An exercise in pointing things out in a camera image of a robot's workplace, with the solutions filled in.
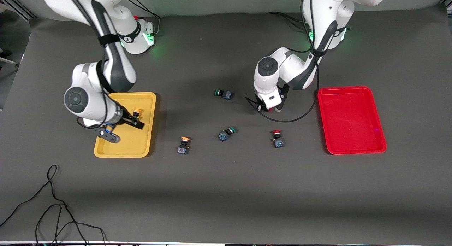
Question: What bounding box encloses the aluminium frame bar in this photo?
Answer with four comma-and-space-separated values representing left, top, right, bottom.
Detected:
0, 0, 37, 20

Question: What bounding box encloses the black right arm base cable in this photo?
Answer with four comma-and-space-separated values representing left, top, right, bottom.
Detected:
127, 0, 161, 36

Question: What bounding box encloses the short black loose cable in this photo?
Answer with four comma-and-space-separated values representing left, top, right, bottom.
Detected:
35, 204, 64, 246

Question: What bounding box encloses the black left arm base cable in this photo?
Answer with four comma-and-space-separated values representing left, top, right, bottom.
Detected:
267, 12, 308, 31

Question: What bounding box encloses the black arm base cable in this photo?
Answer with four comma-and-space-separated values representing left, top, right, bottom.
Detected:
267, 12, 308, 31
127, 0, 161, 36

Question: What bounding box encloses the dark grey table mat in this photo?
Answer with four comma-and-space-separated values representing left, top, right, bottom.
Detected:
0, 4, 452, 245

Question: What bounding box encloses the red plastic tray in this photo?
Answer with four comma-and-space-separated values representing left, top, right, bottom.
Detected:
317, 86, 387, 155

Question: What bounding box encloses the long black loose cable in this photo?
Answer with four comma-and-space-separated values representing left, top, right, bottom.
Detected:
0, 165, 106, 246

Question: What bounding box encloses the yellow plastic tray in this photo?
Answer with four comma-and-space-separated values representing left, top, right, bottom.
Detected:
94, 92, 157, 158

